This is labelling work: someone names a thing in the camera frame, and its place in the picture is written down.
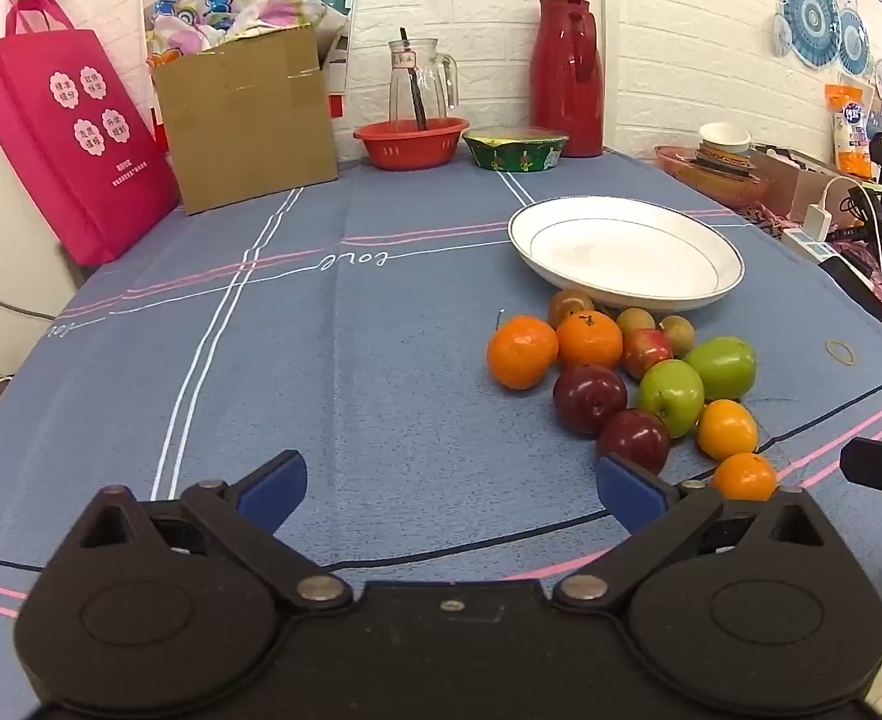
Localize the yellowish orange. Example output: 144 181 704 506
696 399 759 461

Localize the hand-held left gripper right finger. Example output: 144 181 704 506
552 454 862 612

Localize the red plastic basket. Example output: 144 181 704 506
353 118 470 171

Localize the bright red apple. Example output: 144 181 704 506
622 328 674 381

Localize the patterned bowl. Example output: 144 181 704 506
692 146 761 179

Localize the glass pitcher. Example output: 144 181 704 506
388 37 460 130

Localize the floral cloth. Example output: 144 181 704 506
145 0 348 65

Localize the orange snack packet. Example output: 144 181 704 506
823 84 875 179

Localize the large cardboard box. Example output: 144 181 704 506
150 24 348 216

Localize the small reddish yellow fruit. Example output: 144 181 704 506
547 289 596 329

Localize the blue striped tablecloth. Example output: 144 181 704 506
0 144 882 698

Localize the black stirrer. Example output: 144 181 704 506
400 28 428 131

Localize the black flat device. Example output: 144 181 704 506
822 255 882 323

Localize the white plate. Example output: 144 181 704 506
508 196 744 312

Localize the white power strip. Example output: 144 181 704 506
781 227 847 263

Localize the green instant noodle bowl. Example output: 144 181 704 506
462 126 570 173

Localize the large blue paper fan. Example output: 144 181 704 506
775 0 841 68

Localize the pink tote bag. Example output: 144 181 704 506
0 0 181 267

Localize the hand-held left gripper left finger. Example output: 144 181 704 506
36 450 352 612

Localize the red thermos jug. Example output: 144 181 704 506
529 0 605 159

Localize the white charging cable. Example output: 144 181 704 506
823 178 882 271

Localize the small cardboard box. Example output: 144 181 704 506
745 148 862 230

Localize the dark red apple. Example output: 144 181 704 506
553 364 629 437
597 409 671 476

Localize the green apple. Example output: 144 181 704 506
683 337 758 401
638 359 706 439

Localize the small blue paper fan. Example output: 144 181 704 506
837 9 871 76

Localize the orange glass bowl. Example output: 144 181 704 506
655 144 776 203

